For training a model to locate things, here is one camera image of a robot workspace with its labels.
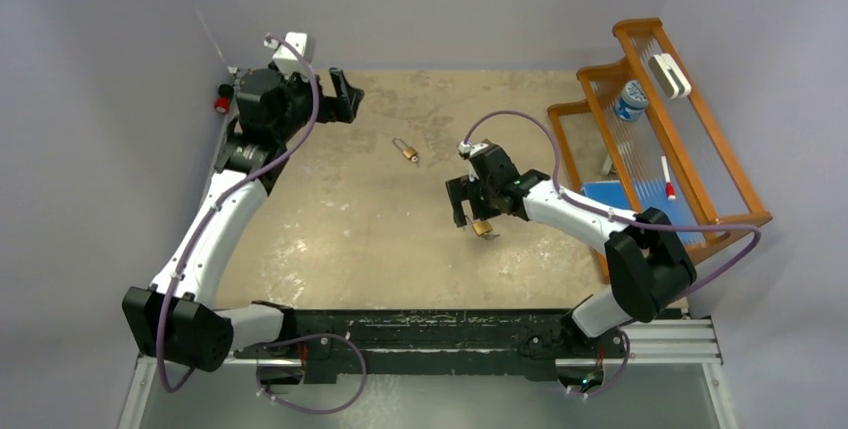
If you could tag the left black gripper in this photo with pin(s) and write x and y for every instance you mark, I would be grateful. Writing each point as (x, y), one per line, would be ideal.
(347, 97)

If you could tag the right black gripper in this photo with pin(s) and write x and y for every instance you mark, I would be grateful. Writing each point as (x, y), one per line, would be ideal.
(463, 189)

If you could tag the brass padlock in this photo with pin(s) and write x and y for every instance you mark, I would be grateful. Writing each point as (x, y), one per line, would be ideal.
(409, 152)
(482, 229)

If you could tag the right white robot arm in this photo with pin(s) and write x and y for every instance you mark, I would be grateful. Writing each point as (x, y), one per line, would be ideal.
(647, 263)

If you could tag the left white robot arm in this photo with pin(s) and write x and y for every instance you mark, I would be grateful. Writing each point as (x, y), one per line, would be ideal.
(173, 319)

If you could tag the red emergency button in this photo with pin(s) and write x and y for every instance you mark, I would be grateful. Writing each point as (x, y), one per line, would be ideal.
(225, 94)

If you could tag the blue notebook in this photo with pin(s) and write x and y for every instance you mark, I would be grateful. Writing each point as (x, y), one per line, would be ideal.
(609, 196)

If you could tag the orange wooden rack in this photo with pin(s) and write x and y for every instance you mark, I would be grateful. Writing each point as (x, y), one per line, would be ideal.
(705, 171)

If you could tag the red white marker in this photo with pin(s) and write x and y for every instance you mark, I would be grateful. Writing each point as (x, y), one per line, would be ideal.
(669, 188)

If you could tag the white eraser block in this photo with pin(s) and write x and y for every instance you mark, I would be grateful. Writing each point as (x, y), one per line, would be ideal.
(669, 76)

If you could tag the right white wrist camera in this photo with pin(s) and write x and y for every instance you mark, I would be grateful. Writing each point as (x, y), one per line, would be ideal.
(468, 149)

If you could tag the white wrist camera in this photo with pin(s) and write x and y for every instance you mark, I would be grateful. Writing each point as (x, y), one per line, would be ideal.
(468, 149)
(291, 54)

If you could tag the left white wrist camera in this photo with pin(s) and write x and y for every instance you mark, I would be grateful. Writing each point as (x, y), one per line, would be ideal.
(291, 54)

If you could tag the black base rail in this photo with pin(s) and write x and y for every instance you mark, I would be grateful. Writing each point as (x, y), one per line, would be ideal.
(539, 345)

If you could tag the aluminium frame rails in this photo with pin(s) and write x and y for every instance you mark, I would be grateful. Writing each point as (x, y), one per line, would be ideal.
(673, 380)

